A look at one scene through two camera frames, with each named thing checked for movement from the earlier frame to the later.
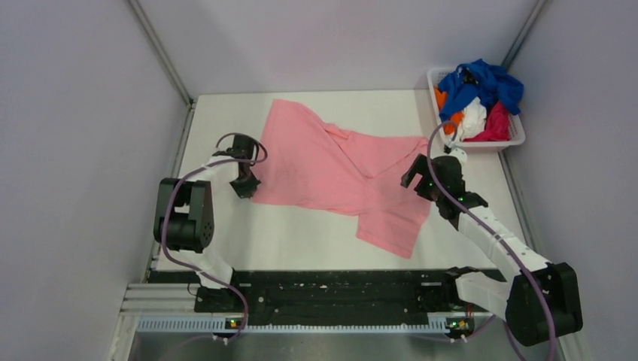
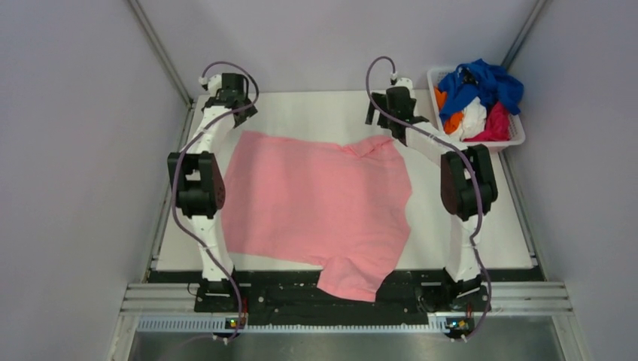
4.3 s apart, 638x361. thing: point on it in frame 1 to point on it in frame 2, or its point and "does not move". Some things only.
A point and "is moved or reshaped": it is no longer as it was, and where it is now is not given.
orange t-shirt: (457, 117) does not move
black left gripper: (248, 190) to (248, 113)
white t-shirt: (474, 119) does not move
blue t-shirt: (463, 84) does not move
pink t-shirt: (311, 163) is moved or reshaped
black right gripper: (419, 166) to (370, 113)
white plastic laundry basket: (517, 133) does not move
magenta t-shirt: (497, 128) does not move
